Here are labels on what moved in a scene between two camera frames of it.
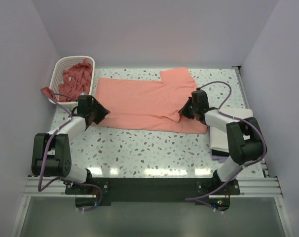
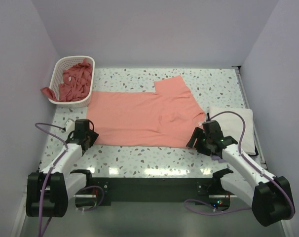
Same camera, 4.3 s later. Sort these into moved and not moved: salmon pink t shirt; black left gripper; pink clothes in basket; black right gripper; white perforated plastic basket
Moved: black right gripper; salmon pink t shirt; black left gripper
Not moved: pink clothes in basket; white perforated plastic basket
